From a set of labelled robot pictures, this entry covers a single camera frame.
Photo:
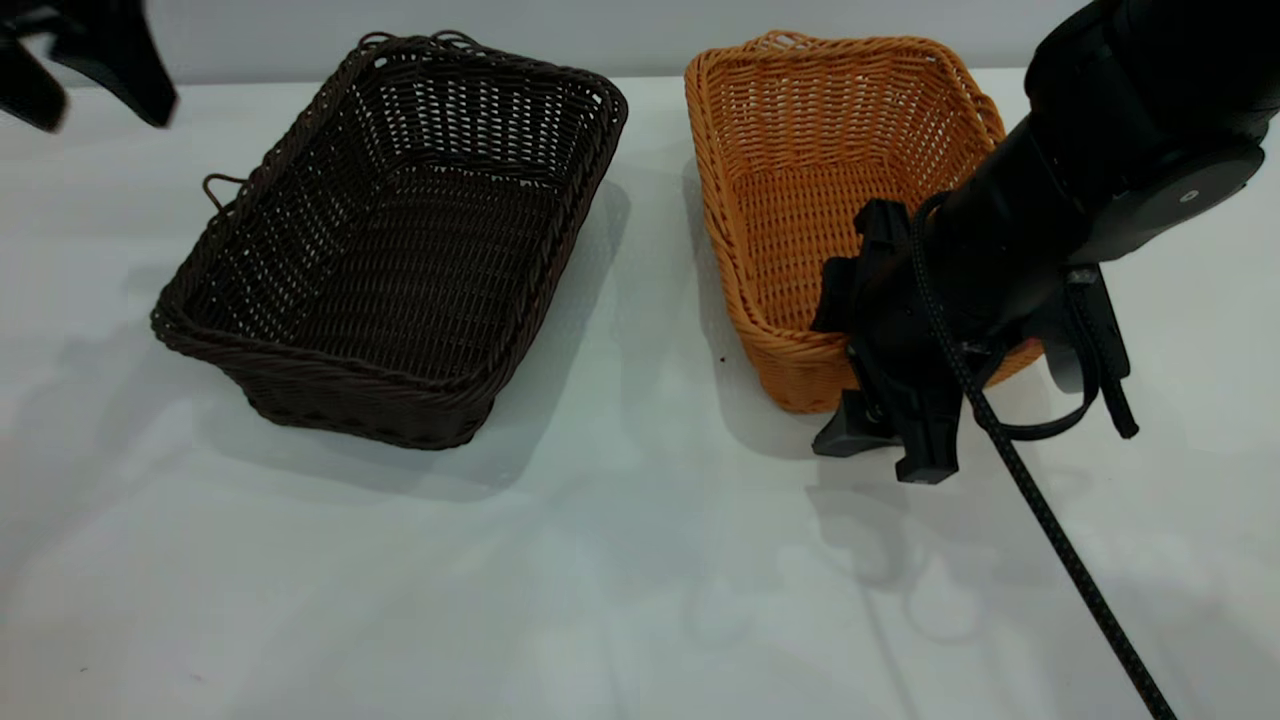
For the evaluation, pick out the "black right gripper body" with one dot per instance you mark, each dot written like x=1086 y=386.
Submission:
x=905 y=400

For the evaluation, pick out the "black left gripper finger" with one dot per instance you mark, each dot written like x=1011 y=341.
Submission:
x=28 y=90
x=125 y=60

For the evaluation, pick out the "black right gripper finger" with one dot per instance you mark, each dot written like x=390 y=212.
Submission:
x=850 y=430
x=835 y=300

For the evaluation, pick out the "orange wicker basket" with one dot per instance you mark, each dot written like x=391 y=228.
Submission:
x=800 y=150

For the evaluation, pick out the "black wicker basket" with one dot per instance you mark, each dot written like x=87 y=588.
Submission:
x=400 y=280

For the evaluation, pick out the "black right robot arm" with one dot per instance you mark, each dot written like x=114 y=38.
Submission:
x=1100 y=120

